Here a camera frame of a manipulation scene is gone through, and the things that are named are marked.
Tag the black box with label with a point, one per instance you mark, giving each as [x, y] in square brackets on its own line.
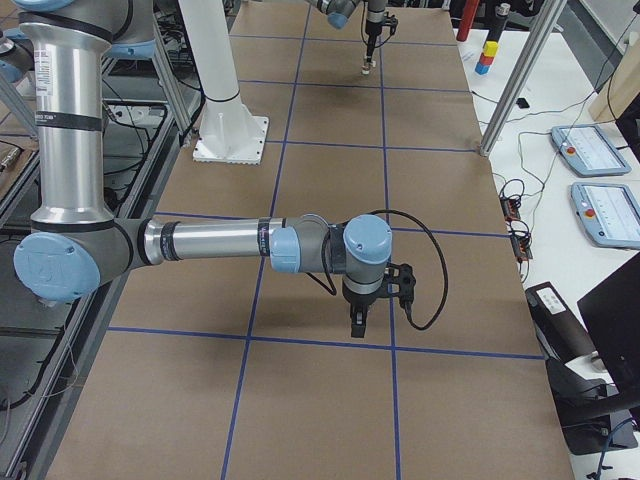
[561, 334]

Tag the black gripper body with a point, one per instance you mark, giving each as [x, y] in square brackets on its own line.
[359, 300]
[371, 36]

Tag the red block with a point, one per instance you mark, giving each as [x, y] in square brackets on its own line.
[485, 61]

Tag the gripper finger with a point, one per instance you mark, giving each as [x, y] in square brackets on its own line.
[363, 315]
[374, 39]
[355, 317]
[369, 48]

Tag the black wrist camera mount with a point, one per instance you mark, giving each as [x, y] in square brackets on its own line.
[401, 284]
[390, 22]

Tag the teach pendant tablet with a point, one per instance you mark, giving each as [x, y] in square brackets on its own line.
[588, 151]
[609, 214]

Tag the red cylinder bottle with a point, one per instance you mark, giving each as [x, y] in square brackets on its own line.
[467, 19]

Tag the yellow block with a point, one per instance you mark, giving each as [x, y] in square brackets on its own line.
[490, 49]

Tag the black monitor stand base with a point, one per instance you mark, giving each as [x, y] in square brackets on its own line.
[593, 414]

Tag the blue block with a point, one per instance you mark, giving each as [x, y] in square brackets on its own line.
[481, 69]

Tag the small black object on table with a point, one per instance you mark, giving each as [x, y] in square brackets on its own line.
[522, 103]

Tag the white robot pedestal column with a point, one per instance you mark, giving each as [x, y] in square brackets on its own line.
[228, 132]

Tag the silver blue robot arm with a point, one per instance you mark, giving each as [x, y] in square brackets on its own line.
[338, 12]
[77, 244]

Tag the upper teach pendant tablet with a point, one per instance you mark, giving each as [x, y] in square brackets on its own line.
[588, 151]

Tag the white chrome PPR valve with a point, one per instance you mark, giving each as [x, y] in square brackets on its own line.
[369, 64]

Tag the aluminium frame post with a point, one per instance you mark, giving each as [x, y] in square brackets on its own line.
[535, 42]

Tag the lower teach pendant tablet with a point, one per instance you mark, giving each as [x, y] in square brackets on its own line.
[609, 214]

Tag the orange electronics board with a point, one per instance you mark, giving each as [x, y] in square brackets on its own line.
[521, 245]
[510, 209]

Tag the upper orange electronics board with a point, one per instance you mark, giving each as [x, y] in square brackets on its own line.
[510, 209]

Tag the black monitor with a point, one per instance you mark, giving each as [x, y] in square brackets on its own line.
[611, 315]

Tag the black cylinder bottle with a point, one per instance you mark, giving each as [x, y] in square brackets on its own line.
[497, 14]

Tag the wooden board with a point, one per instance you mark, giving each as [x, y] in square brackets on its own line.
[621, 89]

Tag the lower orange electronics board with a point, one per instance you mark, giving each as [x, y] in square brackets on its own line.
[521, 245]

